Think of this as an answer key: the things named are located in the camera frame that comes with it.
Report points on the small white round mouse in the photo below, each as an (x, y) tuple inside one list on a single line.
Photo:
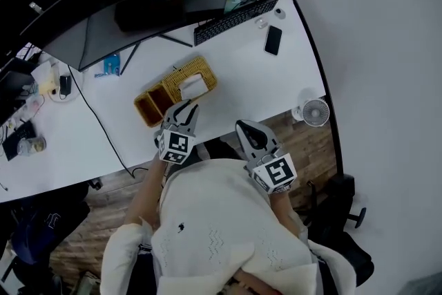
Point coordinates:
[(280, 12)]

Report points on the blue packet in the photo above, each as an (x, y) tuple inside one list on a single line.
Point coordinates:
[(110, 65)]

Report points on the white knit sweater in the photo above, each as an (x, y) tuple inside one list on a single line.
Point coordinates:
[(214, 210)]

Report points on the pale green container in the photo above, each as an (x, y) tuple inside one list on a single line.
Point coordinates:
[(233, 0)]

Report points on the black charger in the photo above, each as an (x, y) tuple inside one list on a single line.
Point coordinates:
[(65, 84)]

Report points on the person's right forearm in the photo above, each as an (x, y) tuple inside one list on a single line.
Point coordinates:
[(285, 210)]

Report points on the white tissue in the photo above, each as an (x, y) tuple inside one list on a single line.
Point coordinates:
[(191, 84)]

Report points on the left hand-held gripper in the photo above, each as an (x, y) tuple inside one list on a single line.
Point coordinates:
[(176, 145)]

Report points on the white desk fan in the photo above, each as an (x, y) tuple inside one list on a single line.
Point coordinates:
[(315, 111)]

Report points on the dark blue jacket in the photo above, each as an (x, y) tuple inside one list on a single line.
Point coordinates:
[(41, 224)]

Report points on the black caster wheel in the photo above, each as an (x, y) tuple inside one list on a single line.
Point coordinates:
[(96, 184)]

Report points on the person's left forearm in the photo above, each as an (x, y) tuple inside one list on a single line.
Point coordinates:
[(148, 190)]

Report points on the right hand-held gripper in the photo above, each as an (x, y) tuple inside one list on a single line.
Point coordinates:
[(274, 172)]

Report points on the wide curved black monitor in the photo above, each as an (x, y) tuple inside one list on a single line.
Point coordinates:
[(103, 34)]

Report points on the black smartphone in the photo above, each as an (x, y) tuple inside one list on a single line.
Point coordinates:
[(273, 40)]

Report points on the black office chair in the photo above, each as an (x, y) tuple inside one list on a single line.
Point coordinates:
[(342, 245)]

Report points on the yellow woven basket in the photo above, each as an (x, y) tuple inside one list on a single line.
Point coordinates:
[(203, 67)]

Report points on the long black keyboard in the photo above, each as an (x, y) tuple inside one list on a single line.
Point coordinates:
[(235, 20)]

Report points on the plain black monitor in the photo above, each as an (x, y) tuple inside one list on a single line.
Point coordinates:
[(10, 3)]

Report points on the silver monitor mount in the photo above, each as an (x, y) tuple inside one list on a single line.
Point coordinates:
[(36, 7)]

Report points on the black flat monitor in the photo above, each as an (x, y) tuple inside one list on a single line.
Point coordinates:
[(15, 79)]

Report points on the clear earbuds case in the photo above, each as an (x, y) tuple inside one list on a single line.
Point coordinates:
[(261, 23)]

